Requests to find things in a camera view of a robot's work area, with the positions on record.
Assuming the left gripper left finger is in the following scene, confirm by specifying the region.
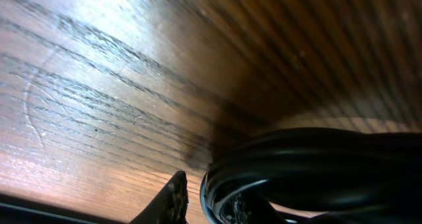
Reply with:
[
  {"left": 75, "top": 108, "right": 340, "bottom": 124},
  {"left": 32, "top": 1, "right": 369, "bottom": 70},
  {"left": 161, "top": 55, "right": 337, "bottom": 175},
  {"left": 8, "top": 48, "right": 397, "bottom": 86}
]
[{"left": 130, "top": 171, "right": 189, "bottom": 224}]

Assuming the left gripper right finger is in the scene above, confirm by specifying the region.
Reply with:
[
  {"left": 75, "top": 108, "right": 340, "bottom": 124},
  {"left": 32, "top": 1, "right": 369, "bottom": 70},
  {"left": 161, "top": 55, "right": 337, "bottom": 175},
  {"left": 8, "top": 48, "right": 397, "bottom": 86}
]
[{"left": 227, "top": 194, "right": 286, "bottom": 224}]

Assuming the black USB cable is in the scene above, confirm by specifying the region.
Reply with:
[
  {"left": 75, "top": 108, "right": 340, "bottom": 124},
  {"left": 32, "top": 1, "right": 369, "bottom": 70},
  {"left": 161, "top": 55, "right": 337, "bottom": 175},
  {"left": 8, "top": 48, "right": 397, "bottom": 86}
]
[{"left": 199, "top": 127, "right": 422, "bottom": 224}]

